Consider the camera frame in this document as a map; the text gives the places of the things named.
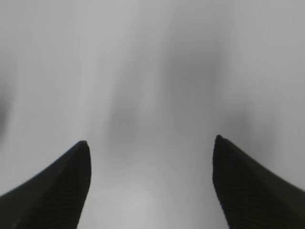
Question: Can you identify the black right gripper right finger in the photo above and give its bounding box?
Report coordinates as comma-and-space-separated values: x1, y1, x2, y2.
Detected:
213, 135, 305, 229

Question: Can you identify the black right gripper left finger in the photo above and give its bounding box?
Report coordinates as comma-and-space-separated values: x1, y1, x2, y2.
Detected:
0, 141, 92, 229

